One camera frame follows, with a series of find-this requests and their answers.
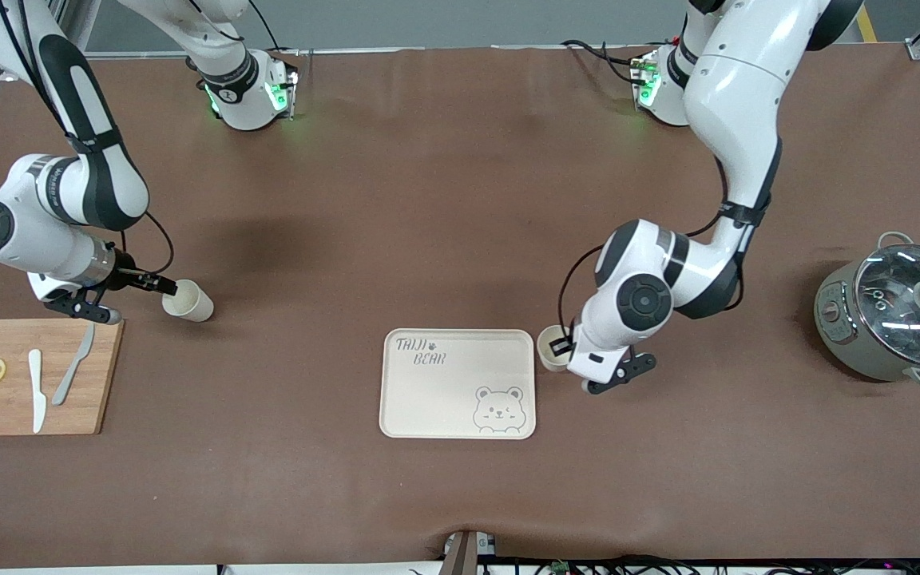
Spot white plastic cup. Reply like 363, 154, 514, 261
161, 279, 215, 323
537, 325, 574, 373

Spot cream bear print tray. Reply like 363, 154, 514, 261
379, 328, 537, 441

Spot grey plastic knife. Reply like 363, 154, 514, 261
51, 323, 97, 406

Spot wooden cutting board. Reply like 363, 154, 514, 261
0, 318, 125, 437

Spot white plastic knife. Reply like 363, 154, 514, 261
27, 349, 48, 434

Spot brown table mat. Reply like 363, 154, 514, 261
0, 44, 920, 569

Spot grey-green cooking pot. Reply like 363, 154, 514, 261
814, 232, 920, 391

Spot glass pot lid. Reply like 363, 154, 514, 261
855, 244, 920, 358

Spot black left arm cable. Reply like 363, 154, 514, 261
558, 156, 748, 336

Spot table edge camera bracket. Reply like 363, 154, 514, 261
440, 529, 498, 575

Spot black right base cable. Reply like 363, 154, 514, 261
248, 0, 281, 53

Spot black left base cables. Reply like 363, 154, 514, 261
561, 38, 644, 85

